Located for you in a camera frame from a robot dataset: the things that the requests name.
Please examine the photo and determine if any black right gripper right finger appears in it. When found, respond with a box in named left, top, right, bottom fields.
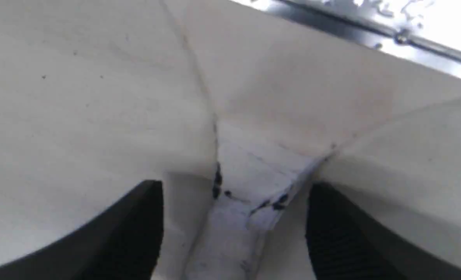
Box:
left=305, top=182, right=461, bottom=280

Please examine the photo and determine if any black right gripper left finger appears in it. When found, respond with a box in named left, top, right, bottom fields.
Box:
left=0, top=180, right=163, bottom=280

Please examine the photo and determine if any wide wooden paint brush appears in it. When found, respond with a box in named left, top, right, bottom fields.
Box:
left=163, top=0, right=461, bottom=280

